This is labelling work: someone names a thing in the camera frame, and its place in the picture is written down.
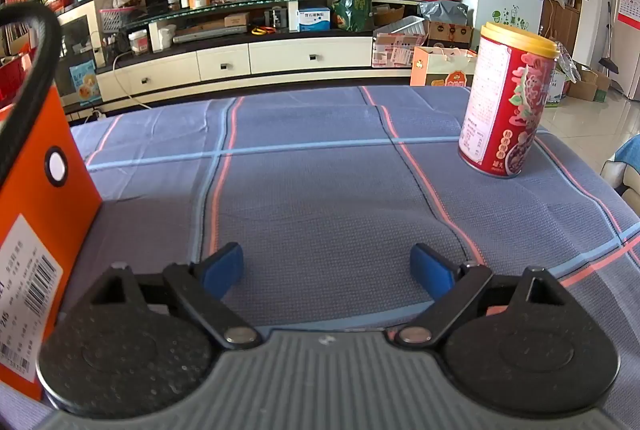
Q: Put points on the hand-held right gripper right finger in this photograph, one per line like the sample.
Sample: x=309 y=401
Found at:
x=431 y=271

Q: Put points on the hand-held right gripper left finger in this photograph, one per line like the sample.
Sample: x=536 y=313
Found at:
x=226 y=269

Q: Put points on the orange cardboard box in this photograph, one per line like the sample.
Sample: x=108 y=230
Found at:
x=40 y=190

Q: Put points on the blue checked tablecloth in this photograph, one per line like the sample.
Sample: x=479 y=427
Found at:
x=325 y=190

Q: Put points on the red can with yellow lid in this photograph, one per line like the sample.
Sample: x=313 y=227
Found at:
x=500 y=110

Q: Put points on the orange gift bag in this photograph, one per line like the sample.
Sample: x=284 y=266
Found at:
x=442 y=67

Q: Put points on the white television cabinet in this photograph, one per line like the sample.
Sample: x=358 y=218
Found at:
x=300 y=55

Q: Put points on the blue cushion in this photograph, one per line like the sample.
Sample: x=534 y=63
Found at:
x=629 y=153

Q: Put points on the white glass door cabinet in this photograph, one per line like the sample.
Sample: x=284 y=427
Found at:
x=80 y=50

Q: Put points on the blue and white carton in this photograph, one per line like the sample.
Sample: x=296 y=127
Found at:
x=314 y=20

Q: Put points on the green snack bag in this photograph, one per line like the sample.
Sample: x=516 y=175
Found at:
x=352 y=10

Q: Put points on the pink plastic basket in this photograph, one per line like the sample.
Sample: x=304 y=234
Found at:
x=116 y=17

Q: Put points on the dark curved band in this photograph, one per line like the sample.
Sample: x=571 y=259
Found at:
x=50 y=40

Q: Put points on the wall calendar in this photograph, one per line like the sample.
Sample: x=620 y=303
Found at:
x=629 y=5

